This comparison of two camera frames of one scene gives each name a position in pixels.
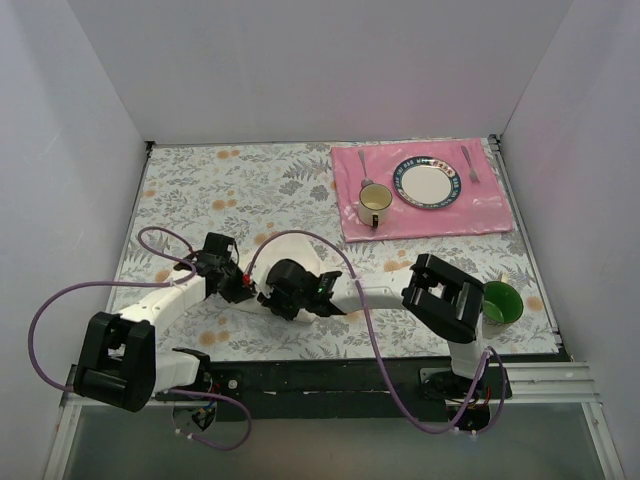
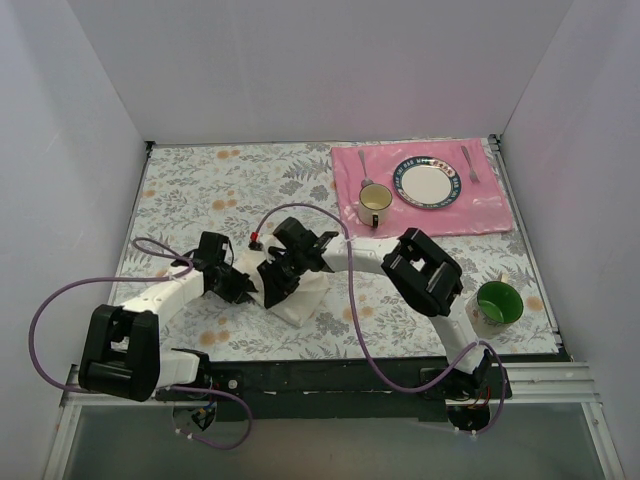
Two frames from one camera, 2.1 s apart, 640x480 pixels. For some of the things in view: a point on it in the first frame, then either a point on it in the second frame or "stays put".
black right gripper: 273,298 → 280,273
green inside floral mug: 502,307 stays put
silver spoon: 366,180 stays put
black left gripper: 235,288 stays put
